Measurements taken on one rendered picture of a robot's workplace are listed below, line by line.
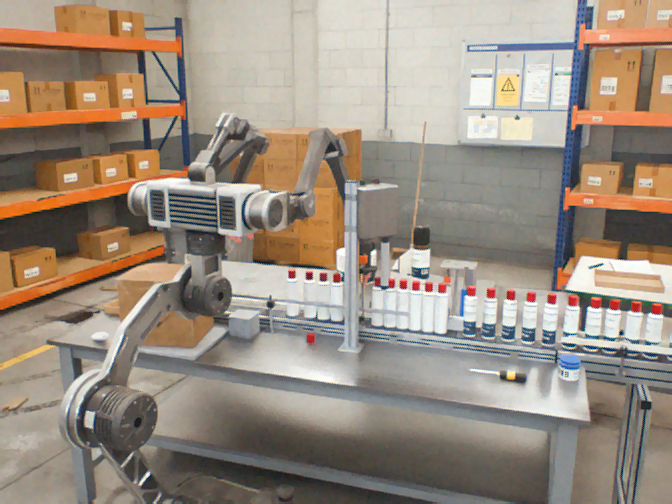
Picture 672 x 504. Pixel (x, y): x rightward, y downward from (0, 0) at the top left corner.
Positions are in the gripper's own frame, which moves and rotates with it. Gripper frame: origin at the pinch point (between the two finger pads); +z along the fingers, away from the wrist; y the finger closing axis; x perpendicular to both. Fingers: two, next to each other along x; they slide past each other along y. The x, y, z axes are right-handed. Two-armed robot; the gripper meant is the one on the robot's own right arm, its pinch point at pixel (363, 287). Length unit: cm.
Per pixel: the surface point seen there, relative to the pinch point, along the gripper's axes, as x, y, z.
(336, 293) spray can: 8.7, 9.2, 1.0
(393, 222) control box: 12.4, -14.9, -31.9
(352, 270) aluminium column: 23.0, -2.0, -14.2
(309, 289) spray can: 8.7, 21.2, 0.7
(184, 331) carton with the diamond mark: 46, 59, 11
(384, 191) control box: 16.4, -11.9, -44.5
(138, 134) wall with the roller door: -395, 390, -19
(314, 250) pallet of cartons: -311, 139, 76
